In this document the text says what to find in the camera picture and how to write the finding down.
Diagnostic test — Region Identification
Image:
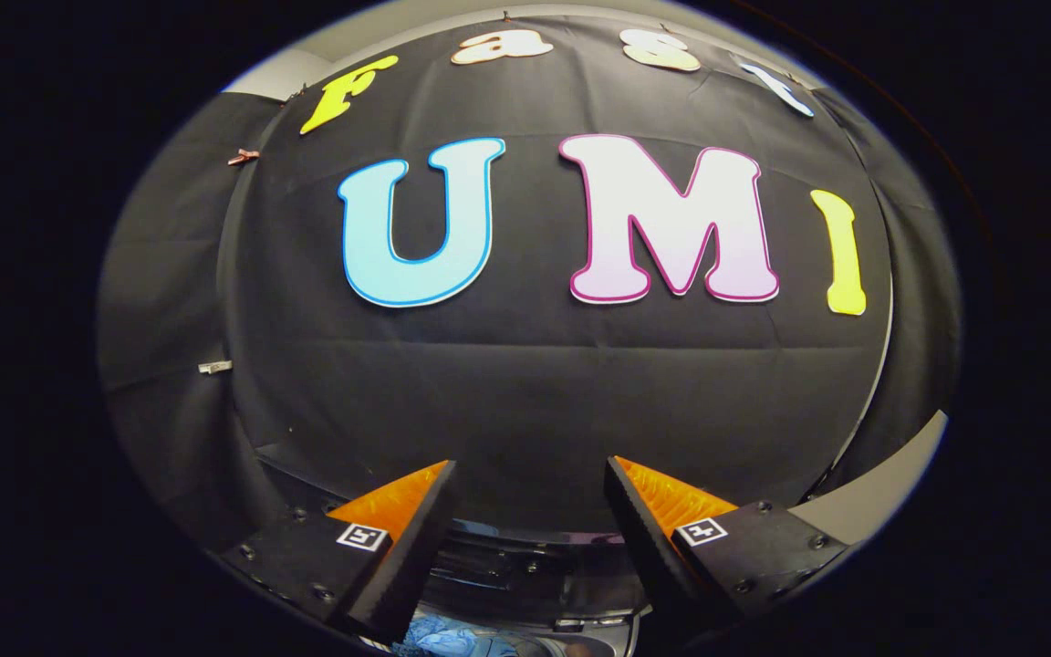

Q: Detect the light blue shirt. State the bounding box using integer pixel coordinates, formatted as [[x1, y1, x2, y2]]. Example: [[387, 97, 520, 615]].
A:
[[395, 613, 565, 657]]

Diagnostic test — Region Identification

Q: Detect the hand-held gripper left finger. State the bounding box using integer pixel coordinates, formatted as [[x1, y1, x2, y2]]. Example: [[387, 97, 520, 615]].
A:
[[220, 459, 459, 645]]

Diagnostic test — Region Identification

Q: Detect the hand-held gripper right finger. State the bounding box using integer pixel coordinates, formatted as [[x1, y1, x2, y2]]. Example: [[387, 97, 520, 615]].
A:
[[603, 454, 851, 632]]

